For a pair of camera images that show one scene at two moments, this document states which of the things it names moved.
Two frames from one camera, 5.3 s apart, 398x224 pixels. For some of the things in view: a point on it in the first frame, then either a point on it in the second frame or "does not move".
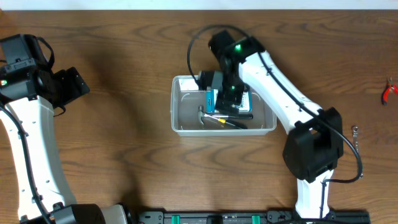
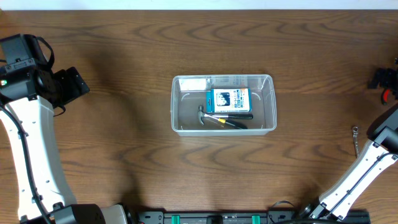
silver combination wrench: [355, 129] does not move
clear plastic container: [186, 99] does not move
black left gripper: [72, 86] does not move
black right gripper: [223, 98] -> [390, 79]
